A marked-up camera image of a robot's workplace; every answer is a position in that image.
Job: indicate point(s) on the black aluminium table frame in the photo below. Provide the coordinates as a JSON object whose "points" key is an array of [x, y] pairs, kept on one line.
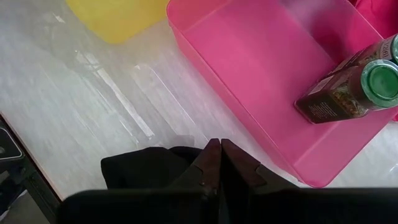
{"points": [[34, 186]]}

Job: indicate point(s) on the pink plastic bin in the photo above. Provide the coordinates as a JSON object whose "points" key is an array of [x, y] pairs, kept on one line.
{"points": [[248, 62]]}

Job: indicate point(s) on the yellow plastic bin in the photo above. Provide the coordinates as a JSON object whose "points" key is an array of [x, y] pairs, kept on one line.
{"points": [[118, 15]]}

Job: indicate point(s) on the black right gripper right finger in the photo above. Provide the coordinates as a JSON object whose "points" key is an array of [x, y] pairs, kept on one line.
{"points": [[239, 177]]}

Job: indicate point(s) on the red cloth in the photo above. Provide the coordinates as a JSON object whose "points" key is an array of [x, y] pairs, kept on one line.
{"points": [[379, 15]]}

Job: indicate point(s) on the green-lid spice grinder jar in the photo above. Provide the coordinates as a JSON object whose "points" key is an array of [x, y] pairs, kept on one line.
{"points": [[342, 93]]}

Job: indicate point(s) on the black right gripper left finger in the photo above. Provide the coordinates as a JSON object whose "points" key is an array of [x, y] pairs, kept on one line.
{"points": [[206, 174]]}

